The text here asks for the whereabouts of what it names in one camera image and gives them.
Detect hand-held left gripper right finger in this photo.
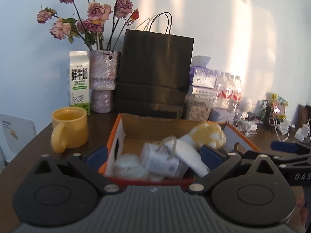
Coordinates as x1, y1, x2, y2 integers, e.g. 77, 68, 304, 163
187, 144, 277, 195

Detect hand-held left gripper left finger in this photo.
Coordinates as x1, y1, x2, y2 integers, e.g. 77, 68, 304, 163
34, 145, 121, 195

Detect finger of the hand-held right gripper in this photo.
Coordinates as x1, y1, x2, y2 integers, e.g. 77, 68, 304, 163
270, 141, 311, 155
243, 150, 311, 167

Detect white yellow plush toy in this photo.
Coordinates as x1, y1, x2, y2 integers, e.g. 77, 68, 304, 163
180, 123, 226, 150

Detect white plastic bottle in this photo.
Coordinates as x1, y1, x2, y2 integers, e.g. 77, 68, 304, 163
140, 142, 189, 179

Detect orange red cardboard box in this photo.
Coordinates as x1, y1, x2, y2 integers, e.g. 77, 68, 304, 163
98, 113, 261, 182

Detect person's right hand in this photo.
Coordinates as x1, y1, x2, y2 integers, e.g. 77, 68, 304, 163
288, 194, 307, 233

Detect white power adapter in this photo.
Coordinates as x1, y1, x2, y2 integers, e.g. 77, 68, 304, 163
279, 121, 291, 135

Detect white plug chargers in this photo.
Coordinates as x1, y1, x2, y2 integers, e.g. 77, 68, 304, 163
295, 119, 311, 141

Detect black upright gadget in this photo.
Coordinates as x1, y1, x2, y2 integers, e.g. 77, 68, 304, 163
264, 99, 274, 125

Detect yellow mug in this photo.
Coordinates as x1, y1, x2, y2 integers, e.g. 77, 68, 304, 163
51, 107, 88, 154

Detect yellow pink snack bag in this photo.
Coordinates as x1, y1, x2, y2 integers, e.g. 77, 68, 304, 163
271, 93, 289, 120

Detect floral tin box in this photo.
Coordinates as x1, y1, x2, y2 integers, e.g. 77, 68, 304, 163
209, 108, 236, 124

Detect clear seed container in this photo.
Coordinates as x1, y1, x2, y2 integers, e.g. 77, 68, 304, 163
183, 94, 214, 122

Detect white round robot speaker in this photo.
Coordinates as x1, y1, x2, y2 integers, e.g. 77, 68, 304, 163
239, 97, 253, 119

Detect flat white box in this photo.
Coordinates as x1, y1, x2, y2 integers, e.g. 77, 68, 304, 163
188, 85, 217, 96

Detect white green milk carton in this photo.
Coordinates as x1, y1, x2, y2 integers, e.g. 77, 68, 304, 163
68, 51, 91, 116

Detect purple tissue pack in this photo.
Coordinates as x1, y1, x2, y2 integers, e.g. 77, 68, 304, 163
189, 56, 218, 88

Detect black paper bag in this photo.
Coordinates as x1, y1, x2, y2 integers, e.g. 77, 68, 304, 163
115, 12, 195, 120

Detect dried pink rose bouquet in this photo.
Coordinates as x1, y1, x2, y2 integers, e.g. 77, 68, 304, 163
36, 0, 140, 51

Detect white looped cable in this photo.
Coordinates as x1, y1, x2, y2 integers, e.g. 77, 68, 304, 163
270, 118, 295, 141

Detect white earphone cable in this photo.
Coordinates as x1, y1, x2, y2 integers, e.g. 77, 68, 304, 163
233, 119, 252, 136

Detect white wall panel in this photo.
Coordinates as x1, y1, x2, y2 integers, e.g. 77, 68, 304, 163
0, 113, 37, 162

